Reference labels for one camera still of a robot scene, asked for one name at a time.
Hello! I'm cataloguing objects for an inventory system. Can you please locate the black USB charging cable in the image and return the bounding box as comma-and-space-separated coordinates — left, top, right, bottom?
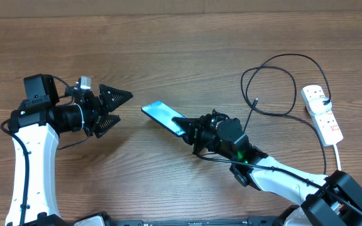
239, 53, 332, 175

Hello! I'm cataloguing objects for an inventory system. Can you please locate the white extension strip cord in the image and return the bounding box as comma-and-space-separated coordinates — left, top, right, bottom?
332, 143, 343, 172

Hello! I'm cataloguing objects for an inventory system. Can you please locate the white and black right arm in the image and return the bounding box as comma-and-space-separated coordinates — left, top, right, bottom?
172, 111, 362, 225

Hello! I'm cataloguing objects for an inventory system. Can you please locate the white power extension strip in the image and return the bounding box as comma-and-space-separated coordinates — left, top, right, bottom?
300, 85, 343, 146

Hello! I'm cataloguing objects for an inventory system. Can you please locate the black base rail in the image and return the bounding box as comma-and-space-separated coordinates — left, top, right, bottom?
110, 216, 284, 226

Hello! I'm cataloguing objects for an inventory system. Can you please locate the white USB charger plug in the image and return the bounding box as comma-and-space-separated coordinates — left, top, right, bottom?
307, 97, 332, 116

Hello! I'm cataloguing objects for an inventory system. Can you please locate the Samsung Galaxy smartphone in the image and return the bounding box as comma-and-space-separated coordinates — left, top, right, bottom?
141, 100, 185, 137

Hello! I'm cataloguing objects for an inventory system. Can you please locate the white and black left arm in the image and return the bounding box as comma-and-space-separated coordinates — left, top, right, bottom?
0, 74, 133, 225

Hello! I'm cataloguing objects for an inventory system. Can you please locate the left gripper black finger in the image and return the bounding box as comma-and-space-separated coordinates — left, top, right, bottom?
99, 84, 133, 114
94, 115, 121, 138

